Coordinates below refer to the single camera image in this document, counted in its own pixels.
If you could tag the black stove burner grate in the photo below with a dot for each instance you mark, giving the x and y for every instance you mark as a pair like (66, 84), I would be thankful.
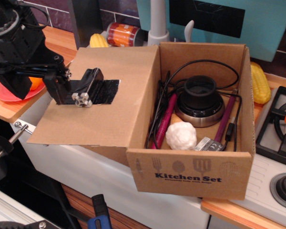
(271, 137)

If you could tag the black 3D mouse with cable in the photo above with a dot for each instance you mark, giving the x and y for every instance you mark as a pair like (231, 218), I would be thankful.
(198, 102)

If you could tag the white toy sink basin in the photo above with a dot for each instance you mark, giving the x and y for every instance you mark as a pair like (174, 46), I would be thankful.
(88, 173)

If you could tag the grey toy faucet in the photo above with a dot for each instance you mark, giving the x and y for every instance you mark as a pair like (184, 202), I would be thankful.
(158, 31)

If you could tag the orange toy peeled mandarin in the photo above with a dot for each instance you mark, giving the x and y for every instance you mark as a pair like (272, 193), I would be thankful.
(36, 82)

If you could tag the purple pen right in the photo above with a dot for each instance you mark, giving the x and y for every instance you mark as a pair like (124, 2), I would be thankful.
(226, 115)

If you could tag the yellow toy corn right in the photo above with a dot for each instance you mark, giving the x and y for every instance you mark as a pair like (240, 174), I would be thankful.
(261, 89)

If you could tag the white toy ice cream cone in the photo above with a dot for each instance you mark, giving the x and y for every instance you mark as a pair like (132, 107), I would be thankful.
(180, 135)

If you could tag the magenta pen left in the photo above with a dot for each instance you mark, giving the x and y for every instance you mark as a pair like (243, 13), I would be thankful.
(160, 132)

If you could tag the red plastic plate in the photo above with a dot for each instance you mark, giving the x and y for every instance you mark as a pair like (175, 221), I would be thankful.
(7, 96)

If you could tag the blue black clamp handle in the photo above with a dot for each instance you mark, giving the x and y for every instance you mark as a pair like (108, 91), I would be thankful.
(102, 217)

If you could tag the aluminium handle taped with black tape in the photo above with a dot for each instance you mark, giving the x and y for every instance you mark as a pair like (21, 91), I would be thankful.
(91, 89)

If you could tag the black stove knob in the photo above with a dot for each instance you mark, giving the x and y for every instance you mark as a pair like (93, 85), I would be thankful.
(278, 188)

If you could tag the brown cardboard Kitchen Set box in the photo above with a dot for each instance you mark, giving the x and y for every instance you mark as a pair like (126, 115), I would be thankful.
(119, 130)

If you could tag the metal sink towel bar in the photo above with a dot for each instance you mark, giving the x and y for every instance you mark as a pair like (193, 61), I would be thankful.
(23, 127)

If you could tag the orange red tin can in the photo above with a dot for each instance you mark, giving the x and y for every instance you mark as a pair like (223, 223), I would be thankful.
(124, 35)

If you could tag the teal toy microwave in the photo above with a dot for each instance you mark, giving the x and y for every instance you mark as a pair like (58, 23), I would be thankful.
(260, 24)

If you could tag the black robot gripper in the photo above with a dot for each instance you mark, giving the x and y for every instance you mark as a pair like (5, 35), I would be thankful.
(23, 53)

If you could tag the black clamp at left edge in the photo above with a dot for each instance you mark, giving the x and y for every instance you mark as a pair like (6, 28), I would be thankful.
(11, 154)

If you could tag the yellow toy corn left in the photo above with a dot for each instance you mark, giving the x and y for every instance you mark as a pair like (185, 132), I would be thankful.
(97, 40)

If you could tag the small grey labelled adapter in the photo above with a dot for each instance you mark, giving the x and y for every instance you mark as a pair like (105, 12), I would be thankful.
(207, 144)

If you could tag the yellow toy corn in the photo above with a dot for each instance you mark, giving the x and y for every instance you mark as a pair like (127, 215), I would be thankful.
(261, 89)
(97, 40)

